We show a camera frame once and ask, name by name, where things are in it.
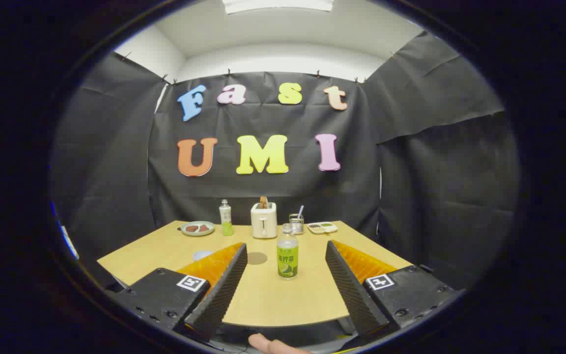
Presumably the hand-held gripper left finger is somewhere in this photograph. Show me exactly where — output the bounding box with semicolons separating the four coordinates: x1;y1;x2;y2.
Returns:
108;242;248;342

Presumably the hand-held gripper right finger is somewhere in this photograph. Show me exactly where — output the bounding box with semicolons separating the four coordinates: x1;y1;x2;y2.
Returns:
325;240;464;340

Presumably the green label juice bottle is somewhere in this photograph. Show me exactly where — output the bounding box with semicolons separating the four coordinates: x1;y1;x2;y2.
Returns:
277;223;299;280

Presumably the slim white green bottle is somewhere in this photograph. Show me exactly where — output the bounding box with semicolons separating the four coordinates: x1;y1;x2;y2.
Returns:
219;199;234;236

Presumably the pale green plate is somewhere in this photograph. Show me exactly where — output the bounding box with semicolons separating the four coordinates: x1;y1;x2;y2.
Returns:
180;221;215;237

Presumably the white compartment tray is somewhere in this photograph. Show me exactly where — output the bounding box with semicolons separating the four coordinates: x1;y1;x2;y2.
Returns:
307;222;338;235

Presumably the cream toaster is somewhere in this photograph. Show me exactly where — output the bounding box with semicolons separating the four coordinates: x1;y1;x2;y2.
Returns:
251;202;278;239

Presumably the ceiling light panel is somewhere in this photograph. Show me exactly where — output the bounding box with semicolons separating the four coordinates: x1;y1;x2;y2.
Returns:
222;0;335;14

